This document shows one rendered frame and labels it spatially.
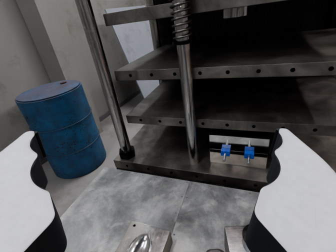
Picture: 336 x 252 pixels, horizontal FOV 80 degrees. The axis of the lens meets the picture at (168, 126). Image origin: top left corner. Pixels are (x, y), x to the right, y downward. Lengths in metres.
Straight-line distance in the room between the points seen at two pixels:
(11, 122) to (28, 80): 0.53
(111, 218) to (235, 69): 0.80
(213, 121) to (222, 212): 0.40
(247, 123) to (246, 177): 0.26
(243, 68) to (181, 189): 0.58
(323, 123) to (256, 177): 0.36
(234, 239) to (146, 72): 0.75
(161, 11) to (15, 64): 2.24
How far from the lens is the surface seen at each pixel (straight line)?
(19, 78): 2.93
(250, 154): 1.02
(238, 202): 0.93
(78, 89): 2.31
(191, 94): 0.91
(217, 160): 1.11
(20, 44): 2.99
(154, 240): 0.76
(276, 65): 0.88
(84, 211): 1.04
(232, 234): 0.72
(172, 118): 1.04
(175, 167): 1.11
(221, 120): 0.98
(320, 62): 0.91
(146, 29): 4.25
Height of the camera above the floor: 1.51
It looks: 29 degrees down
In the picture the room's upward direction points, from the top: 9 degrees counter-clockwise
